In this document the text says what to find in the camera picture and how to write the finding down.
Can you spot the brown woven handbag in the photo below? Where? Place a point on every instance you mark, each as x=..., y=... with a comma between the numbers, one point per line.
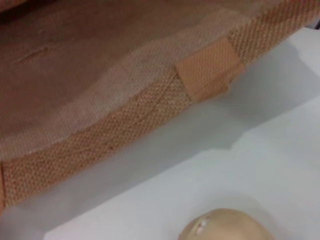
x=75, y=75

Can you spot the egg yolk pastry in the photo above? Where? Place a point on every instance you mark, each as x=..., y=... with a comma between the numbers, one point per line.
x=227, y=226

